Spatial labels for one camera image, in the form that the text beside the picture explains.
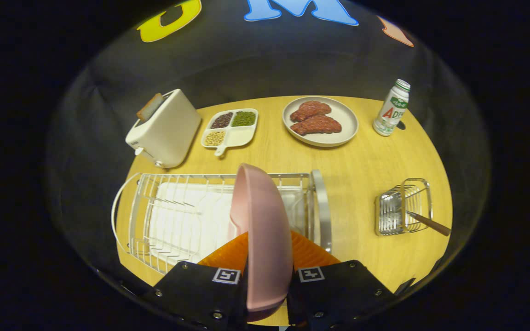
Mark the white toaster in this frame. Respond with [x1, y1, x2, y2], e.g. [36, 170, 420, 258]
[125, 89, 202, 169]

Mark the green beans pile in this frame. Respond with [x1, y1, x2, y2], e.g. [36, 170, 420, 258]
[232, 111, 256, 127]

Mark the grey round plate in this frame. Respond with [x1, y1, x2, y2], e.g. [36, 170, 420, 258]
[282, 96, 359, 148]

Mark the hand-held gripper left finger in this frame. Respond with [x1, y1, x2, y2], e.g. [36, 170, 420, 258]
[142, 231, 250, 329]

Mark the wooden handled spoon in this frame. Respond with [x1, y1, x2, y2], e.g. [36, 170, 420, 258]
[405, 211, 452, 237]

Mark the white wire dish rack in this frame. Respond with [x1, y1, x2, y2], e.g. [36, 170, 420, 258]
[111, 169, 333, 275]

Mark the pink plate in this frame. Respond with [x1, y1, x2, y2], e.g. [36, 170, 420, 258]
[229, 163, 294, 322]

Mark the dark red beans pile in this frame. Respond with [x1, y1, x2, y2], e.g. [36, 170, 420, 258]
[210, 112, 234, 129]

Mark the brown toast slice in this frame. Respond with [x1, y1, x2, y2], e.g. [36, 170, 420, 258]
[136, 93, 164, 122]

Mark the red meat slice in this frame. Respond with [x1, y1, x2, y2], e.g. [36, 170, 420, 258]
[291, 115, 343, 136]
[290, 101, 332, 122]

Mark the white divided dish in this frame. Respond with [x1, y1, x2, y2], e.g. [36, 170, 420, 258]
[201, 108, 259, 157]

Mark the white green drink bottle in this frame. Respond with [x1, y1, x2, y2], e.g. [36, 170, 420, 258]
[373, 79, 411, 137]

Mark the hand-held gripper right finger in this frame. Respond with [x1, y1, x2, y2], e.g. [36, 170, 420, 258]
[286, 230, 395, 328]

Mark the metal wire basket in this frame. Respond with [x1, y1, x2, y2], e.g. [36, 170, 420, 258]
[374, 178, 433, 237]

